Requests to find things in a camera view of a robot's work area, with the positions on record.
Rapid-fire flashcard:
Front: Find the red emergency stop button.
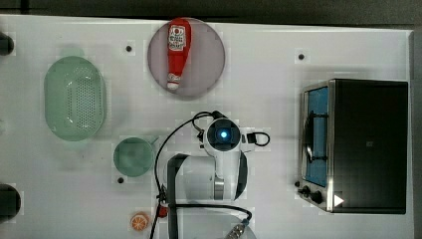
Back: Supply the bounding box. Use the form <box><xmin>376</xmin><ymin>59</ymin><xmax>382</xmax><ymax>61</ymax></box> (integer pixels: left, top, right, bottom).
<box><xmin>156</xmin><ymin>205</ymin><xmax>168</xmax><ymax>218</ymax></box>

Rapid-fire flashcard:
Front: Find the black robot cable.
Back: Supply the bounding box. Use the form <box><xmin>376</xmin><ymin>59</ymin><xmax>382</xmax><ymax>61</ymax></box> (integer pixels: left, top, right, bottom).
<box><xmin>148</xmin><ymin>111</ymin><xmax>253</xmax><ymax>239</ymax></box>

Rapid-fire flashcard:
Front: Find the orange slice toy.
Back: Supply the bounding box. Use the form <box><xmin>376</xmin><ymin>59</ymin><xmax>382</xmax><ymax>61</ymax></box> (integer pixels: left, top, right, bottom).
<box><xmin>130</xmin><ymin>211</ymin><xmax>150</xmax><ymax>232</ymax></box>

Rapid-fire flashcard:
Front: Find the green perforated colander basket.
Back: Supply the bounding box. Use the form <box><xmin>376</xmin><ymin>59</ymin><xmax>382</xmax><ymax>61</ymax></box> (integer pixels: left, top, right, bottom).
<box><xmin>44</xmin><ymin>56</ymin><xmax>106</xmax><ymax>141</ymax></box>

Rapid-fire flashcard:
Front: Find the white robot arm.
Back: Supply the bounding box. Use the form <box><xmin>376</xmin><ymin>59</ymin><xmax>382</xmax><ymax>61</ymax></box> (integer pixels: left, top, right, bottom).
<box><xmin>166</xmin><ymin>117</ymin><xmax>248</xmax><ymax>239</ymax></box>

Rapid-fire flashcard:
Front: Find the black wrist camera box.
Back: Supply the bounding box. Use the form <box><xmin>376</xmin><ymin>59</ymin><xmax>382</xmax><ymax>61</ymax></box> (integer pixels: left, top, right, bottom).
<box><xmin>241</xmin><ymin>131</ymin><xmax>271</xmax><ymax>147</ymax></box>

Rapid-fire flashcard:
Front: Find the red ketchup bottle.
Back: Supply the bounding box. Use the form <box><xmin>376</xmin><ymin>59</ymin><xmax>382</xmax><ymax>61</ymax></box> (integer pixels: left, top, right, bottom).
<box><xmin>167</xmin><ymin>18</ymin><xmax>192</xmax><ymax>91</ymax></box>

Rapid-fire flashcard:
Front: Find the steel toaster oven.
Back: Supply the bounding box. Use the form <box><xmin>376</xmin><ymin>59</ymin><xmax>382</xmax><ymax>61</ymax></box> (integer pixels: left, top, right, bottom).
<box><xmin>295</xmin><ymin>79</ymin><xmax>409</xmax><ymax>214</ymax></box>

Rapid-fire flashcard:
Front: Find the green mug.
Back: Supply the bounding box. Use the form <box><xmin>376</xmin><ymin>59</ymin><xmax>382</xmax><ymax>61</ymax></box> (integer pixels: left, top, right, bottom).
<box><xmin>112</xmin><ymin>136</ymin><xmax>158</xmax><ymax>177</ymax></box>

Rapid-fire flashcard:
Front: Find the grey round plate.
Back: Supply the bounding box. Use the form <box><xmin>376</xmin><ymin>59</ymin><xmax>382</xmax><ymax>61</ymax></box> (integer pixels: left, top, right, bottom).
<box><xmin>147</xmin><ymin>18</ymin><xmax>226</xmax><ymax>98</ymax></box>

